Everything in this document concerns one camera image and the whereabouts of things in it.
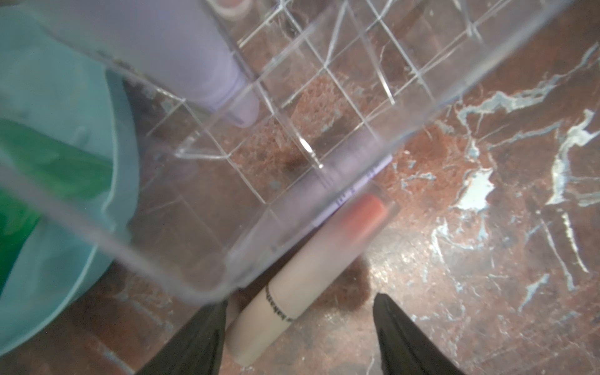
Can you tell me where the teal toy shovel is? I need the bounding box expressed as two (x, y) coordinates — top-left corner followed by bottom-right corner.
(1, 6), (139, 353)

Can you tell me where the pink lipstick tube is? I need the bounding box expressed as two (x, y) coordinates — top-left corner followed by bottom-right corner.
(225, 193), (390, 367)

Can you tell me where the clear acrylic lipstick organizer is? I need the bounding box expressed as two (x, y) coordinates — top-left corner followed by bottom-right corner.
(1, 1), (567, 305)

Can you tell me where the rose gold lipstick tube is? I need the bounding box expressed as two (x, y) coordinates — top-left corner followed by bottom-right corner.
(207, 0), (253, 20)

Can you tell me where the green toy rake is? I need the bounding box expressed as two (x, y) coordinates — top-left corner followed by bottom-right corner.
(1, 118), (113, 287)

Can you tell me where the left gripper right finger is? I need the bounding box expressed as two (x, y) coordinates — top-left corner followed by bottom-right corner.
(373, 293), (463, 375)

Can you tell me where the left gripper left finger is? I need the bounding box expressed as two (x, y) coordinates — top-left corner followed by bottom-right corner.
(137, 301), (228, 375)

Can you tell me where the lilac lipstick tube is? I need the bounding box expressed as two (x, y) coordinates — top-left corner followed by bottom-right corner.
(107, 0), (261, 128)
(228, 131), (388, 267)

